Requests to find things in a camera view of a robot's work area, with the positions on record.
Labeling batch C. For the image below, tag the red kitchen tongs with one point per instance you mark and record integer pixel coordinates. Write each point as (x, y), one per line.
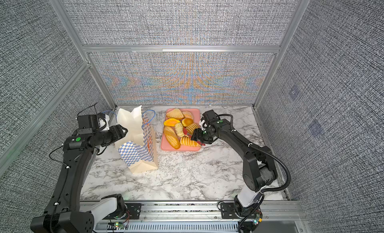
(189, 135)

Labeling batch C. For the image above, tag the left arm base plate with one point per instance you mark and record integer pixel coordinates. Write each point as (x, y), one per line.
(133, 212)

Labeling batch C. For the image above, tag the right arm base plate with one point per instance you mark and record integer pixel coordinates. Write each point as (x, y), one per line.
(236, 211)

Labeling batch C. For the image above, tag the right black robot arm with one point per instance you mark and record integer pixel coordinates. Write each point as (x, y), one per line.
(259, 170)

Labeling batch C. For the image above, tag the pale bread at tray back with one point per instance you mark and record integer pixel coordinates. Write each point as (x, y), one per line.
(188, 114)

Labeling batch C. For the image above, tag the blue checkered paper bag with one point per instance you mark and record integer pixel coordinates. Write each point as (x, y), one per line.
(137, 150)

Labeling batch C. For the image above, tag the triangular brown bread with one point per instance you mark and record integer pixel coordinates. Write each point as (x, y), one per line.
(175, 113)

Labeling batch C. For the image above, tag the long brown baguette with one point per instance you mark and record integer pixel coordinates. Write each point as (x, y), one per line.
(171, 137)

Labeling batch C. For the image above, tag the pink plastic tray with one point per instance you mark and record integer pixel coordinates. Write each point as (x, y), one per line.
(165, 146)

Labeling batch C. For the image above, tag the pale seeded bread roll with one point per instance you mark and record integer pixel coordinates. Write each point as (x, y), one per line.
(179, 130)

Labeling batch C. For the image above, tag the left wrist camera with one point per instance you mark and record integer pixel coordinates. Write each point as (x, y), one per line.
(103, 121)

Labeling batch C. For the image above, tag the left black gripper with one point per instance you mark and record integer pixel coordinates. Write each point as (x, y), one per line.
(118, 132)

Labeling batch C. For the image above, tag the orange oval bread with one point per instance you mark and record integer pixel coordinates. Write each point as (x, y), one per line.
(171, 122)

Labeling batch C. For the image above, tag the aluminium front rail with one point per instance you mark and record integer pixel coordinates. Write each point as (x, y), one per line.
(204, 217)

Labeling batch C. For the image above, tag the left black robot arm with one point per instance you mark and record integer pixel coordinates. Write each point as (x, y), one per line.
(63, 214)

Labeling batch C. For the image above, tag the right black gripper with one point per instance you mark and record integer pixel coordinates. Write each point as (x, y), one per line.
(197, 136)

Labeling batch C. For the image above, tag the small round golden bun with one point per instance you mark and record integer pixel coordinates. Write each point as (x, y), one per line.
(187, 122)

